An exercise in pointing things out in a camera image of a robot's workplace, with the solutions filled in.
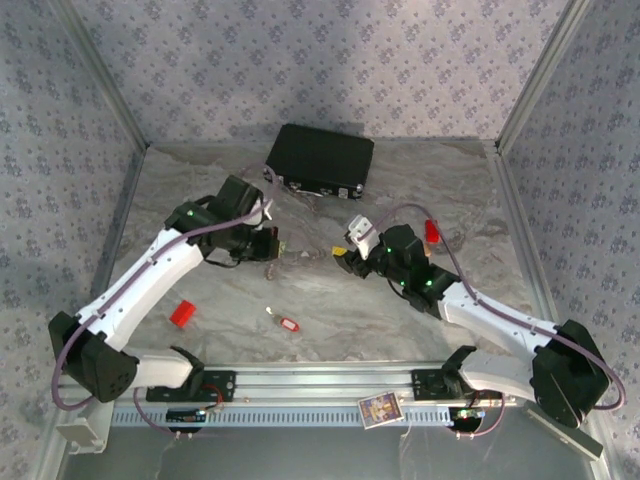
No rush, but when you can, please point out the thick purple arm cable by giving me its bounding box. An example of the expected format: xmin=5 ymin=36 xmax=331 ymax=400
xmin=364 ymin=202 xmax=629 ymax=414
xmin=52 ymin=164 xmax=281 ymax=411

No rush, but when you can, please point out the thin purple cable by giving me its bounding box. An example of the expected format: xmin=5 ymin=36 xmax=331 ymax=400
xmin=452 ymin=392 xmax=505 ymax=441
xmin=132 ymin=387 xmax=224 ymax=441

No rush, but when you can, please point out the white plastic bracket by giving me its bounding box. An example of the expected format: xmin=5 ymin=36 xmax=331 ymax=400
xmin=55 ymin=399 xmax=114 ymax=455

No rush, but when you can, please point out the colourful picture card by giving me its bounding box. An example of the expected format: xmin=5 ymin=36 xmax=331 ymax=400
xmin=357 ymin=392 xmax=405 ymax=430

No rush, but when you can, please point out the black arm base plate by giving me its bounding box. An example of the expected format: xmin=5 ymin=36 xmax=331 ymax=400
xmin=145 ymin=368 xmax=237 ymax=404
xmin=410 ymin=368 xmax=504 ymax=401

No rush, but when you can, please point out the black hard case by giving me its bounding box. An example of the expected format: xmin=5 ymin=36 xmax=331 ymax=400
xmin=263 ymin=123 xmax=376 ymax=202

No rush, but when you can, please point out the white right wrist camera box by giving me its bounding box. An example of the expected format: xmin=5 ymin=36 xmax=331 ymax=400
xmin=345 ymin=214 xmax=381 ymax=259

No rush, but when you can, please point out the aluminium side rail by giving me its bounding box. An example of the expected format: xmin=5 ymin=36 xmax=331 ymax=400
xmin=483 ymin=141 xmax=616 ymax=480
xmin=39 ymin=142 xmax=151 ymax=480

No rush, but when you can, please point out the aluminium frame post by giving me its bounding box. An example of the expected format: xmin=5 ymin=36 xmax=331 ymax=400
xmin=494 ymin=0 xmax=594 ymax=151

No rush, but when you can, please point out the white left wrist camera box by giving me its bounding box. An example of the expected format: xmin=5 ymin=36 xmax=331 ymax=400
xmin=246 ymin=192 xmax=275 ymax=224

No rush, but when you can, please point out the grey slotted cable duct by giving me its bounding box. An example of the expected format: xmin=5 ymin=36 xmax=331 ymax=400
xmin=110 ymin=403 xmax=451 ymax=429

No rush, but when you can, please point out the thick purple right arm cable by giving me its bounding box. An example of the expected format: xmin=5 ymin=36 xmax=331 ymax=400
xmin=364 ymin=202 xmax=629 ymax=414

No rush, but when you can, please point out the grey metal bar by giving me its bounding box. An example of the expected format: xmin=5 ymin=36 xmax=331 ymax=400
xmin=522 ymin=407 xmax=604 ymax=461

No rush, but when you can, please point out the small electronics board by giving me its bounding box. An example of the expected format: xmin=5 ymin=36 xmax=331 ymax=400
xmin=166 ymin=407 xmax=207 ymax=425
xmin=449 ymin=407 xmax=487 ymax=426

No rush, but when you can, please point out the thick purple left arm cable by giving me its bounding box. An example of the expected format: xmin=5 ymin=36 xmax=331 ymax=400
xmin=52 ymin=164 xmax=281 ymax=411

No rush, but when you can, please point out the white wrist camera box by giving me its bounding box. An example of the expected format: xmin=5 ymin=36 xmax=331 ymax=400
xmin=246 ymin=192 xmax=275 ymax=224
xmin=345 ymin=214 xmax=381 ymax=259

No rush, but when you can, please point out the key with red tag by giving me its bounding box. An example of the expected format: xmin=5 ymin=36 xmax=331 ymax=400
xmin=265 ymin=305 xmax=301 ymax=334

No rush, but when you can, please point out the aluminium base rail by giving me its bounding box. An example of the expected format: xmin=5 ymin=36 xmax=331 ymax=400
xmin=202 ymin=367 xmax=521 ymax=401

